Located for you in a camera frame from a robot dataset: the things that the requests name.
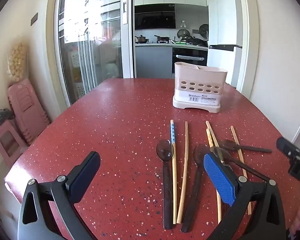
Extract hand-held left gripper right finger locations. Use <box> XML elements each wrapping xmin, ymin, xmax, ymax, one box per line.
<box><xmin>203</xmin><ymin>152</ymin><xmax>287</xmax><ymax>240</ymax></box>

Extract dark translucent plastic spoon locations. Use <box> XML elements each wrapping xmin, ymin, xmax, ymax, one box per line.
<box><xmin>209</xmin><ymin>147</ymin><xmax>270</xmax><ymax>182</ymax></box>
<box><xmin>156</xmin><ymin>139</ymin><xmax>175</xmax><ymax>230</ymax></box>
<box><xmin>219</xmin><ymin>139</ymin><xmax>272</xmax><ymax>153</ymax></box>
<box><xmin>181</xmin><ymin>144</ymin><xmax>211</xmax><ymax>232</ymax></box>

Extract grey lower kitchen cabinets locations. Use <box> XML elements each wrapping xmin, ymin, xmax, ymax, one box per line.
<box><xmin>135</xmin><ymin>45</ymin><xmax>173</xmax><ymax>78</ymax></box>

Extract sliding glass door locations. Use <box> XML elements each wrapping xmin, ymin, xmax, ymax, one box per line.
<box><xmin>54</xmin><ymin>0</ymin><xmax>134</xmax><ymax>105</ymax></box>

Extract blue patterned bamboo chopstick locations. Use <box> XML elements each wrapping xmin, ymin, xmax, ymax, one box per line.
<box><xmin>170</xmin><ymin>119</ymin><xmax>177</xmax><ymax>225</ymax></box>

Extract white refrigerator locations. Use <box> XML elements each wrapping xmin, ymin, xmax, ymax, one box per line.
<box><xmin>206</xmin><ymin>0</ymin><xmax>243</xmax><ymax>87</ymax></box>

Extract single pink plastic stool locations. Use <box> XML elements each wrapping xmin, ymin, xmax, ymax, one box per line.
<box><xmin>0</xmin><ymin>120</ymin><xmax>28</xmax><ymax>167</ymax></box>

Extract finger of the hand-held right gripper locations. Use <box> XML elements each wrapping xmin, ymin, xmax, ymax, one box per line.
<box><xmin>276</xmin><ymin>137</ymin><xmax>300</xmax><ymax>159</ymax></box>

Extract black wok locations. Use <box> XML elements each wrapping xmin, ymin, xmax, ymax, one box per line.
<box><xmin>185</xmin><ymin>36</ymin><xmax>208</xmax><ymax>47</ymax></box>

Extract bag of pale balls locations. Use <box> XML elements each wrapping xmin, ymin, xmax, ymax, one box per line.
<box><xmin>7</xmin><ymin>42</ymin><xmax>29</xmax><ymax>83</ymax></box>

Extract plain bamboo chopstick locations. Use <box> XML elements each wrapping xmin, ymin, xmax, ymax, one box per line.
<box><xmin>205</xmin><ymin>121</ymin><xmax>220</xmax><ymax>148</ymax></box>
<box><xmin>177</xmin><ymin>121</ymin><xmax>189</xmax><ymax>224</ymax></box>
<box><xmin>230</xmin><ymin>126</ymin><xmax>252</xmax><ymax>215</ymax></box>

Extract speckled bamboo chopstick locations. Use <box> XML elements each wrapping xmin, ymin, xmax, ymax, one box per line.
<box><xmin>206</xmin><ymin>128</ymin><xmax>222</xmax><ymax>224</ymax></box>

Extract black range hood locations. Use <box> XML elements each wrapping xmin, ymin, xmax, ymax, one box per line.
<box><xmin>134</xmin><ymin>4</ymin><xmax>176</xmax><ymax>30</ymax></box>

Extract black built-in oven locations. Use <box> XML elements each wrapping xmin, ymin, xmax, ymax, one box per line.
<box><xmin>172</xmin><ymin>47</ymin><xmax>208</xmax><ymax>74</ymax></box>

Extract beige plastic utensil holder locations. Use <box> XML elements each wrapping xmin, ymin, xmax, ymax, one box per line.
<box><xmin>172</xmin><ymin>62</ymin><xmax>221</xmax><ymax>113</ymax></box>

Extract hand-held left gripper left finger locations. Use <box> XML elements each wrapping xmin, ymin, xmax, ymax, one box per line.
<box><xmin>17</xmin><ymin>151</ymin><xmax>101</xmax><ymax>240</ymax></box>

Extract black bag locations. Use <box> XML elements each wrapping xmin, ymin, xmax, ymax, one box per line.
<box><xmin>0</xmin><ymin>108</ymin><xmax>15</xmax><ymax>132</ymax></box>

